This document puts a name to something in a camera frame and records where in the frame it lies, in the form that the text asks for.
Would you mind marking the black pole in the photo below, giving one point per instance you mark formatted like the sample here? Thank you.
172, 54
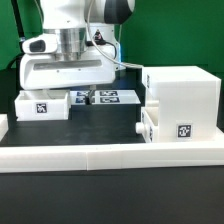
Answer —
18, 20

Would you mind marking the white drawer cabinet frame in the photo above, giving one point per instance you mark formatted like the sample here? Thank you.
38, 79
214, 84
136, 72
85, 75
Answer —
187, 98

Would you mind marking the white fiducial marker sheet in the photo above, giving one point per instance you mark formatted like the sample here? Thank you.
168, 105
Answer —
105, 97

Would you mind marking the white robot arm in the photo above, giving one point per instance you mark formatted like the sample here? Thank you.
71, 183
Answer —
74, 19

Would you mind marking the white U-shaped boundary wall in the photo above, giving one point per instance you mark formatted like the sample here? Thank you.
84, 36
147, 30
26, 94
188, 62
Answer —
112, 156

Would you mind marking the white front drawer box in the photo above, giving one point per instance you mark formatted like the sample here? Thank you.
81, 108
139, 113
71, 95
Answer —
148, 126

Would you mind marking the white drawer box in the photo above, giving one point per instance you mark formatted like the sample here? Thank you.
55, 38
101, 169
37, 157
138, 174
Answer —
148, 126
33, 106

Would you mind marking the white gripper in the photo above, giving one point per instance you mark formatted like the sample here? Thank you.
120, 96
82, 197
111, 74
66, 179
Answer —
50, 62

